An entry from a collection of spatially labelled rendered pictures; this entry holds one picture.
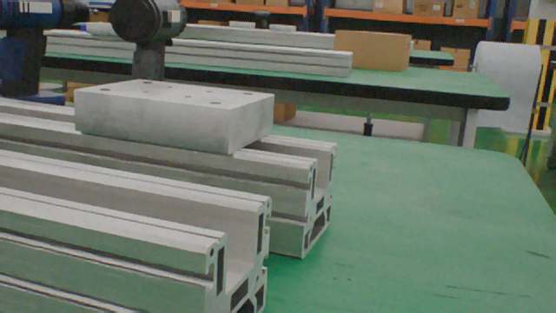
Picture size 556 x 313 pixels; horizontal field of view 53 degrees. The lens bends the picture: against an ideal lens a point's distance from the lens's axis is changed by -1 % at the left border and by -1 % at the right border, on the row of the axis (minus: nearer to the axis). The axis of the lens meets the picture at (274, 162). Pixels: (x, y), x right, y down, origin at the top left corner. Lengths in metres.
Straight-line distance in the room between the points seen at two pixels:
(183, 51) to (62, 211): 1.84
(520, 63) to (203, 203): 3.71
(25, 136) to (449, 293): 0.42
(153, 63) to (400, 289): 0.43
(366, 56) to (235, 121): 1.99
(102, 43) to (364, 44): 1.06
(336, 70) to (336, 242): 1.52
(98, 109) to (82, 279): 0.23
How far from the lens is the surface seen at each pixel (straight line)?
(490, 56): 3.99
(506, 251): 0.59
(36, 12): 0.88
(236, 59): 2.10
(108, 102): 0.54
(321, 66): 2.04
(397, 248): 0.55
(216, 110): 0.48
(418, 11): 9.99
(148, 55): 0.73
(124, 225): 0.33
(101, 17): 11.88
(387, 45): 2.45
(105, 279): 0.34
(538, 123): 6.11
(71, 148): 0.59
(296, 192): 0.48
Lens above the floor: 0.98
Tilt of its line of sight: 15 degrees down
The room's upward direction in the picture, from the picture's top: 4 degrees clockwise
